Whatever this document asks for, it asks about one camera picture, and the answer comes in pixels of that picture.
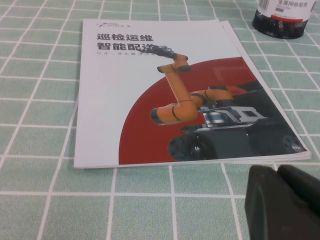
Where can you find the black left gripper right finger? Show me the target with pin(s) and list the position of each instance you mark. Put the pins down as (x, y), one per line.
(302, 185)

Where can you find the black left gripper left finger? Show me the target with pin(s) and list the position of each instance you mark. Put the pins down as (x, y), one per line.
(265, 207)

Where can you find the black mesh pen holder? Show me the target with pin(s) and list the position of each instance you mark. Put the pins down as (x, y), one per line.
(280, 25)

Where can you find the white red robot brochure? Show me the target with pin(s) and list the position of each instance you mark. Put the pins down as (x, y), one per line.
(120, 100)
(228, 28)

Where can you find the green checked tablecloth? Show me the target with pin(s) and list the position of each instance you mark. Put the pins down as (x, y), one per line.
(37, 200)

